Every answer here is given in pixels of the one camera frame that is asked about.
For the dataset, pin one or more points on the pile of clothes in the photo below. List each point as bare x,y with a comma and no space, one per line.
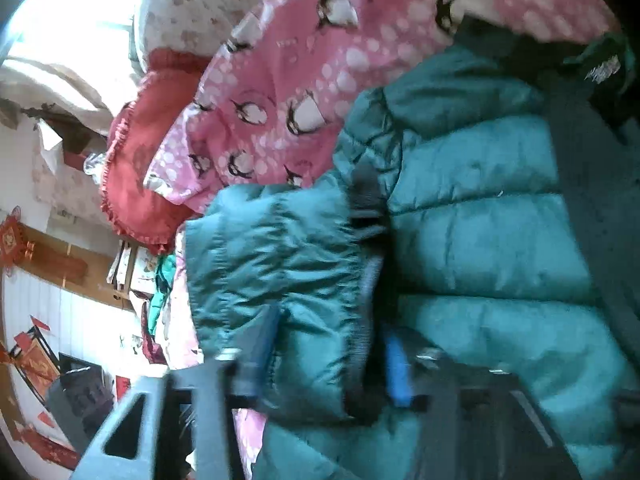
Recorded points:
150,290

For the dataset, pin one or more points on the white curtain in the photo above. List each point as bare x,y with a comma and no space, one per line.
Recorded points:
60,80

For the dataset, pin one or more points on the floral bed sheet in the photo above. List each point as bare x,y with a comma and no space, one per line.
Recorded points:
200,0

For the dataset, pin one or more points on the red paper wall decoration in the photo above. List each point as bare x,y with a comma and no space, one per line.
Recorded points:
30,360

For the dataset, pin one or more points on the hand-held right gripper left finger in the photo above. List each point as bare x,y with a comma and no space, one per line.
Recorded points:
262,346

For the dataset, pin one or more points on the pink penguin print blanket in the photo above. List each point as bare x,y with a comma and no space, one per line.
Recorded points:
300,60

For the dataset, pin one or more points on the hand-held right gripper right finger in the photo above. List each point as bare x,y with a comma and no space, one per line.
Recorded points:
398,371

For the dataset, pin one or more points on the wooden furniture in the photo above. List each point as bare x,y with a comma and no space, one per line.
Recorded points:
70,265

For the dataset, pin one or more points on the red knot wall ornament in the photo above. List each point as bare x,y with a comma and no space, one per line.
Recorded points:
11,240

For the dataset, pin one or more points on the green puffer jacket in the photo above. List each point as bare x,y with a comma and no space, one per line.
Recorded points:
475,210

